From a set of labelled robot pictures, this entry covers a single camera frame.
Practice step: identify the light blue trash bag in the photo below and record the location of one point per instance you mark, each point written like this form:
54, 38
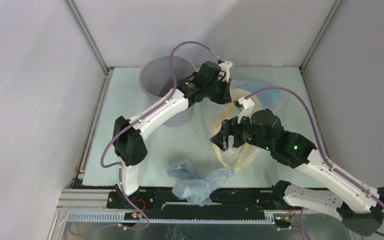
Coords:
193, 187

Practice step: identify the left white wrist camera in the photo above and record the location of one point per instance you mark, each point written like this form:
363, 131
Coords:
224, 74

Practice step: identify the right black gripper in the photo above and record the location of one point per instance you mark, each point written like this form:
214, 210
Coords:
230, 133

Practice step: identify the grey slotted cable duct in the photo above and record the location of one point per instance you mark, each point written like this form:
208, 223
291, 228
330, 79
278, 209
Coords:
121, 217

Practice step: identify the left aluminium frame post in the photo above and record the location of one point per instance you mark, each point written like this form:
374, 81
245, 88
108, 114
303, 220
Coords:
86, 33

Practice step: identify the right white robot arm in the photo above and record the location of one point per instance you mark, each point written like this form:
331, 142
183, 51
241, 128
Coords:
357, 205

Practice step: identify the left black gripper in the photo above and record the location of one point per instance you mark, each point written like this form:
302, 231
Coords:
224, 97

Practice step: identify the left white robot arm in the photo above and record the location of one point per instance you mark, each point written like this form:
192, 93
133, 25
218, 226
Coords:
130, 134

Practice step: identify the clear bag with yellow rim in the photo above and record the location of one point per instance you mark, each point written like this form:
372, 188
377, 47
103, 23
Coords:
214, 114

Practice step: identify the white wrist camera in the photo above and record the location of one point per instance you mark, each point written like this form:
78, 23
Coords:
245, 106
224, 74

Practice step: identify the aluminium frame post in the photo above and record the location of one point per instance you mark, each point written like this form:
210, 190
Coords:
86, 33
320, 34

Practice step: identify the grey plastic trash bin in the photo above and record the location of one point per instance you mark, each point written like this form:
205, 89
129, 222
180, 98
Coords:
155, 81

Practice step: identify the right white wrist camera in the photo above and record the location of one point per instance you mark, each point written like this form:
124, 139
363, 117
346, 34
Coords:
245, 106

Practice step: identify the right aluminium frame post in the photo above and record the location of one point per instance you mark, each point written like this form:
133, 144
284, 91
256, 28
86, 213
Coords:
320, 34

